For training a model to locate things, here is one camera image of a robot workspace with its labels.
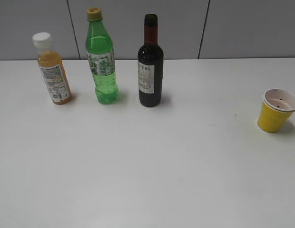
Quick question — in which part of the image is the dark red wine bottle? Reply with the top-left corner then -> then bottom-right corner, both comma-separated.
138,14 -> 164,107

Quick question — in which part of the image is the yellow paper cup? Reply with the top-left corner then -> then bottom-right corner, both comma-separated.
257,88 -> 295,133

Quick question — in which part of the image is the green plastic soda bottle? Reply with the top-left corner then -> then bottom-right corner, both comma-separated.
86,7 -> 119,104

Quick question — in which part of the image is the orange juice bottle white cap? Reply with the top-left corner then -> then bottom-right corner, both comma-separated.
32,32 -> 72,105

